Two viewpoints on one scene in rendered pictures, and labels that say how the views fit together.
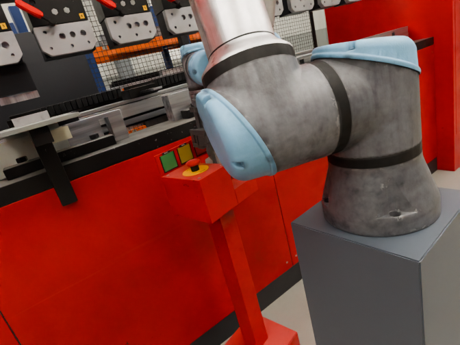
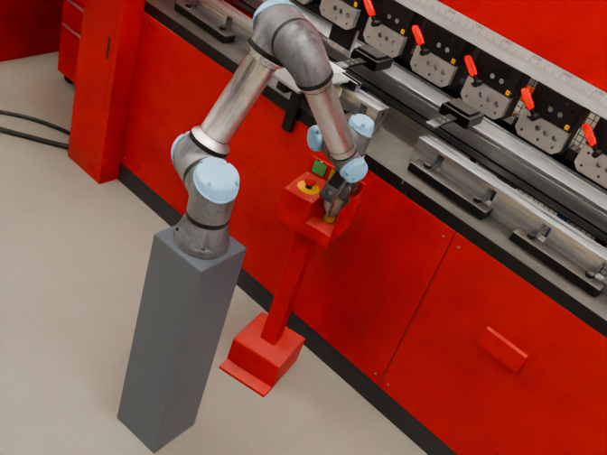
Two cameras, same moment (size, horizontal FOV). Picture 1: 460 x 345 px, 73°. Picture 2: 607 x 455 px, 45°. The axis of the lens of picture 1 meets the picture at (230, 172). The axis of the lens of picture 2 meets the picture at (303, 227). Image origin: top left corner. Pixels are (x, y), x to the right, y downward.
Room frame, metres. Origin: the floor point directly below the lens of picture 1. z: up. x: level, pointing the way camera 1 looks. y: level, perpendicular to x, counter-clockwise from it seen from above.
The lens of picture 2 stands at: (-0.12, -1.68, 2.00)
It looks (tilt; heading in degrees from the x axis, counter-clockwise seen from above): 35 degrees down; 62
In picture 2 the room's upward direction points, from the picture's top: 19 degrees clockwise
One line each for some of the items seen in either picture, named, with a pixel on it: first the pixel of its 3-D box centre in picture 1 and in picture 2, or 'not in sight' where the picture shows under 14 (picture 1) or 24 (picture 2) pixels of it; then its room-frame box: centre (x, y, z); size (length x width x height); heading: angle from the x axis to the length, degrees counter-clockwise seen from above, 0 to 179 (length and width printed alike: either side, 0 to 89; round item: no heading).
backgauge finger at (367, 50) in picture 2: (28, 119); (359, 59); (1.08, 0.60, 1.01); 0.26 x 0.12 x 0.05; 31
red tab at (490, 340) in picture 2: not in sight; (502, 349); (1.34, -0.44, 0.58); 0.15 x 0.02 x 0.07; 121
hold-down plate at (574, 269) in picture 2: not in sight; (555, 261); (1.42, -0.37, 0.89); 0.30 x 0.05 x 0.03; 121
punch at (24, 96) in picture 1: (13, 84); (342, 37); (0.95, 0.53, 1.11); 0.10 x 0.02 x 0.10; 121
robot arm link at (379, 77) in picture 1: (361, 93); (212, 190); (0.39, -0.19, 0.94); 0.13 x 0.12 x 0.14; 98
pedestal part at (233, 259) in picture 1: (238, 277); (290, 283); (0.83, 0.06, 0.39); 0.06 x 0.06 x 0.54; 44
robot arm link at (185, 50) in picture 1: (198, 66); (357, 134); (0.84, 0.01, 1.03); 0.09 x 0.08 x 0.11; 8
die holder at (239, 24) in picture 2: not in sight; (225, 18); (0.67, 1.00, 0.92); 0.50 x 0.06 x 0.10; 121
